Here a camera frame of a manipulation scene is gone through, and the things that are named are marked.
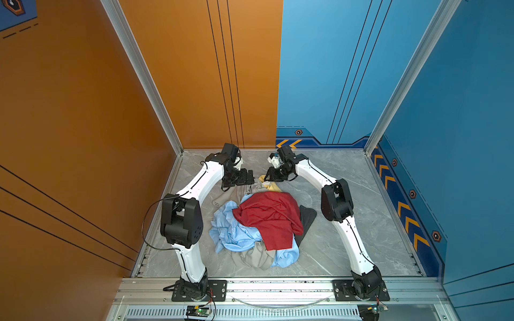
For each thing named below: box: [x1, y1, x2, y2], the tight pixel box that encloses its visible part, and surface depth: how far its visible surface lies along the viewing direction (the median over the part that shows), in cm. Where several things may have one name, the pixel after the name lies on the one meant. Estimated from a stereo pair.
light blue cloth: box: [209, 193, 300, 268], surface depth 79 cm
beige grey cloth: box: [212, 178, 277, 271], surface depth 77 cm
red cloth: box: [231, 191, 304, 251], surface depth 81 cm
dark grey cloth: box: [293, 204, 318, 247], surface depth 91 cm
